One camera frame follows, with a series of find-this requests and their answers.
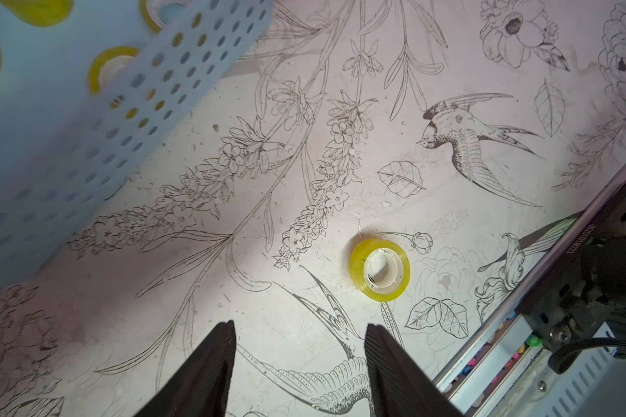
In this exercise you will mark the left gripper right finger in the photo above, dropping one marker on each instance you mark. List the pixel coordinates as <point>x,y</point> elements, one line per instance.
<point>398,386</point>

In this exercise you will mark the clear white tape roll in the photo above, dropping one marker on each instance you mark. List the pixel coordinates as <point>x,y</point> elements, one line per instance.
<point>158,13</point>

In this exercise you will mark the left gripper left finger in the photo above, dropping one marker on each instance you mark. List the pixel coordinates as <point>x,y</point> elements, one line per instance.
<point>201,385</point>

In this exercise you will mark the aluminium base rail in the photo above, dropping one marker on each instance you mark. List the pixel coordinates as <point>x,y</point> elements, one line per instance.
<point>503,368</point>

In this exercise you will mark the light blue plastic storage basket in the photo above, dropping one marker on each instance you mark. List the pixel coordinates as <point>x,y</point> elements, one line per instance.
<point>64,151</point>

